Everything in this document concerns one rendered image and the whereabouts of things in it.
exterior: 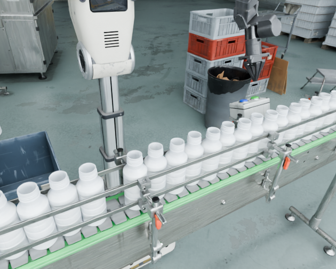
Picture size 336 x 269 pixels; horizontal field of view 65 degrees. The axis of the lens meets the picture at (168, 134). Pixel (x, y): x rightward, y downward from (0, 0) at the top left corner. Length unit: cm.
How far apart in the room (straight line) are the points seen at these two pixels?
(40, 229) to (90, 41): 71
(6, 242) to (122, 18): 83
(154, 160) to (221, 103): 210
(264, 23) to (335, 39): 633
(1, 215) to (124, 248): 32
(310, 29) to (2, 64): 660
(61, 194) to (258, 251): 155
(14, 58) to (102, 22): 332
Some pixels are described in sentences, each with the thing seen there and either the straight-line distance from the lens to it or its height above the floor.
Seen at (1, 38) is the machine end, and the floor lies 61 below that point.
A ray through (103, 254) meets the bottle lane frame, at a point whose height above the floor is 92.
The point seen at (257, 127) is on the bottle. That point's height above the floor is 113.
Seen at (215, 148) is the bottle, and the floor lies 112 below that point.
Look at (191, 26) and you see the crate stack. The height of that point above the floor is 96.
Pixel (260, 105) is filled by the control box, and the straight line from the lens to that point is 107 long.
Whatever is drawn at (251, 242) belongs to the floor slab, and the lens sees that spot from 199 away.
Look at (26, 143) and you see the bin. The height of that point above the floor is 91.
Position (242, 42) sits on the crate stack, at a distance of 335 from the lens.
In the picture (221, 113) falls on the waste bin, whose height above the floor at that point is 27.
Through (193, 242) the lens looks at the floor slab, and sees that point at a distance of 189.
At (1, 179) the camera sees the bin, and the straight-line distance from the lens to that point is 129.
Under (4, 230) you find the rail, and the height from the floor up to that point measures 111.
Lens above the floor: 155
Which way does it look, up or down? 33 degrees down
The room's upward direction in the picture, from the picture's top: 3 degrees clockwise
